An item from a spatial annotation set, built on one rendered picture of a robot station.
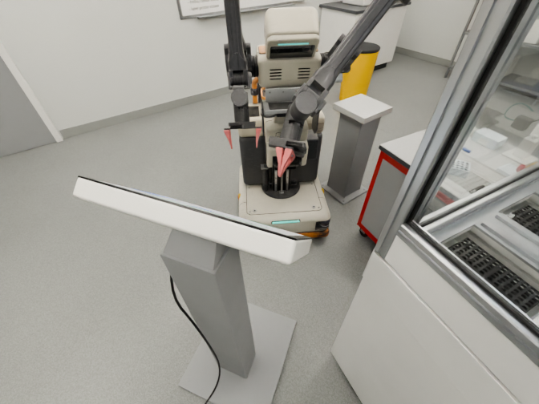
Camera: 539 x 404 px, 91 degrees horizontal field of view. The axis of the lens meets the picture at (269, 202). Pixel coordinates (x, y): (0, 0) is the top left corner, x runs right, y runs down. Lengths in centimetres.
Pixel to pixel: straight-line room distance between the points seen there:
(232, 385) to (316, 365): 43
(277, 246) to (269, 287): 131
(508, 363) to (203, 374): 126
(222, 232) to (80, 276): 177
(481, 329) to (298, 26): 108
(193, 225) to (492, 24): 55
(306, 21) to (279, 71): 21
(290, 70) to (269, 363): 141
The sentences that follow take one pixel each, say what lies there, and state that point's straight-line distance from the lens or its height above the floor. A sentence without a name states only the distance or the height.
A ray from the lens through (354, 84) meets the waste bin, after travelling 381.
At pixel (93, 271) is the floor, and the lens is 220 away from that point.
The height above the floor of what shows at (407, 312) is 86.
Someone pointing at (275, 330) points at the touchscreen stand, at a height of 3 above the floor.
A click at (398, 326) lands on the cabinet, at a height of 77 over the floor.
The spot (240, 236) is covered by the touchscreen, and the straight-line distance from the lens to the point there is 50.
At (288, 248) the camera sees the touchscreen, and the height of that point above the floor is 119.
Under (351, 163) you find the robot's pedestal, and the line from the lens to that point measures 211.
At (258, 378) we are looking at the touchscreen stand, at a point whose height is 4.
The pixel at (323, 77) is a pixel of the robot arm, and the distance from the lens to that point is 82.
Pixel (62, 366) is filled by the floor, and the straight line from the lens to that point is 196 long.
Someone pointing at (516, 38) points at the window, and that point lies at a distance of 53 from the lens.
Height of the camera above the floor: 157
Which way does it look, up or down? 44 degrees down
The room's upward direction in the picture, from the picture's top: 1 degrees counter-clockwise
